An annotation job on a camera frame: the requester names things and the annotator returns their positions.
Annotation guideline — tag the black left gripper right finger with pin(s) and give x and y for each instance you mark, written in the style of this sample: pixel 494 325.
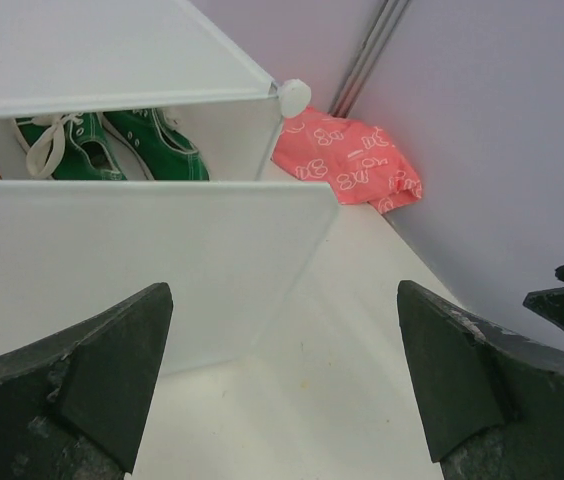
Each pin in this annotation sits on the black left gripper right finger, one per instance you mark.
pixel 491 401

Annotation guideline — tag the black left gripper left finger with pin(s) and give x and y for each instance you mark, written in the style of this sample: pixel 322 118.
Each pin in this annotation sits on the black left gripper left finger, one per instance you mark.
pixel 74 405

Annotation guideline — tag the green canvas sneaker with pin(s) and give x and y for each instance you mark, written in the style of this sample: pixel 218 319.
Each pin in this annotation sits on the green canvas sneaker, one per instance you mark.
pixel 70 146
pixel 152 137

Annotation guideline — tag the white plastic shoe cabinet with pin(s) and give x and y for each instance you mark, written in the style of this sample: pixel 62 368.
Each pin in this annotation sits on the white plastic shoe cabinet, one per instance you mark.
pixel 58 57

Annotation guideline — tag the pink patterned plastic bag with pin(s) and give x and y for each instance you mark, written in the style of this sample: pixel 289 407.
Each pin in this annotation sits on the pink patterned plastic bag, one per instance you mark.
pixel 361 163

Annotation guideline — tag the aluminium corner frame post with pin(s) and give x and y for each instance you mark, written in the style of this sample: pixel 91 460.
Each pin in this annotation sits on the aluminium corner frame post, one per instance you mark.
pixel 381 28

